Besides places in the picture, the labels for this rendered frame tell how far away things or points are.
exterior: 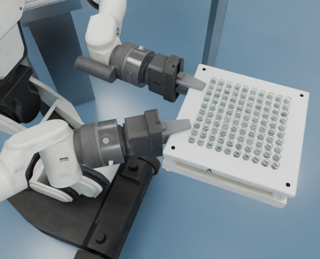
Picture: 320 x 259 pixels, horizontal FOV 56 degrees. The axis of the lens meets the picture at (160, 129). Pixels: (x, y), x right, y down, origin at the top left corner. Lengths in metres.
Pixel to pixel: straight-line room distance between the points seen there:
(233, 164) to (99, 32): 0.41
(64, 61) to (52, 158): 1.18
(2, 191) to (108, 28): 0.41
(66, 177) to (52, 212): 0.92
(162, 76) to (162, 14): 1.94
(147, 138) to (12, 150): 0.23
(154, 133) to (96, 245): 0.90
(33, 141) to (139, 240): 1.11
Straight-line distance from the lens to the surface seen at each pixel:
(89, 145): 0.56
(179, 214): 1.62
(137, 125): 0.56
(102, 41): 0.71
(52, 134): 0.56
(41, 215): 1.53
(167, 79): 0.65
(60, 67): 1.75
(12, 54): 0.82
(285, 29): 2.62
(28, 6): 1.37
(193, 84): 0.66
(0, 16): 0.76
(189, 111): 0.62
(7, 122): 0.95
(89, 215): 1.47
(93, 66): 0.71
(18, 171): 0.56
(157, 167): 1.56
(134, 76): 0.68
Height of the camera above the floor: 1.54
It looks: 57 degrees down
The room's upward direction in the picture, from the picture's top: straight up
